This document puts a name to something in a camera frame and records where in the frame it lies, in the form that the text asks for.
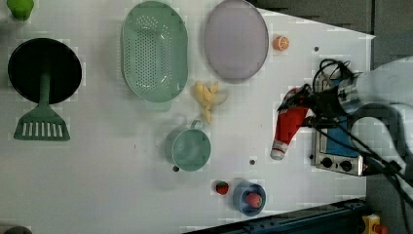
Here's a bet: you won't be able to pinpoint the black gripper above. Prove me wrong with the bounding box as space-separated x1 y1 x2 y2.
278 84 347 128

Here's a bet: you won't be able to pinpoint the red ketchup bottle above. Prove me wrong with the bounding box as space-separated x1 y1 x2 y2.
270 88 308 160

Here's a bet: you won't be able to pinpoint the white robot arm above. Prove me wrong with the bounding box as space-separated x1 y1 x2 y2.
279 58 412 179

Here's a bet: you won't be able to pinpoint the black toaster oven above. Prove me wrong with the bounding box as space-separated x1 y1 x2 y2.
310 71 400 177

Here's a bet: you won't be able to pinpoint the orange toy half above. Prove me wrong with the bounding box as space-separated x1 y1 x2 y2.
273 35 289 52

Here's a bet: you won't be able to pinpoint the grey round plate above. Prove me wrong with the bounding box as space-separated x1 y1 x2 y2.
204 0 269 79

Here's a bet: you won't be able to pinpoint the red toy fruit in bowl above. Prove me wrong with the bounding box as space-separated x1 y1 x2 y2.
245 193 263 209

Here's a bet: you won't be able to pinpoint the blue small bowl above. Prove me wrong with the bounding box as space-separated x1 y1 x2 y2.
232 180 266 216

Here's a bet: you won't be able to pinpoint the peeled toy banana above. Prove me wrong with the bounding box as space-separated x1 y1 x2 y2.
195 81 228 124

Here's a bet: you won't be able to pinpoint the red toy strawberry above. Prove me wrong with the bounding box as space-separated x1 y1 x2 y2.
215 181 229 195

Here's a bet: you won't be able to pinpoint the green oval colander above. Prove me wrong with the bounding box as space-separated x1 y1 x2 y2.
122 1 188 103

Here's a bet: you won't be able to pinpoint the green slotted spatula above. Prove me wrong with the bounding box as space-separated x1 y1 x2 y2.
14 73 70 141

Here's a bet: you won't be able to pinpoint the green toy pepper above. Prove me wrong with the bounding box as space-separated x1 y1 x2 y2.
7 0 34 21

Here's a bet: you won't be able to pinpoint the dark object at corner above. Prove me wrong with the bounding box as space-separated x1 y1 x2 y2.
4 226 33 234

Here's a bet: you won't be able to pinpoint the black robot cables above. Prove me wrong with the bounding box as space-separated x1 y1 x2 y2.
312 58 413 234

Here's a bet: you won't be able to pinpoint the blue metal frame rail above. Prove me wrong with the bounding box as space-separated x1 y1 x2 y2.
184 199 368 234

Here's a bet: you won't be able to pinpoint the green cup with handle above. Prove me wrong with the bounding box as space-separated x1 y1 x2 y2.
165 119 211 172

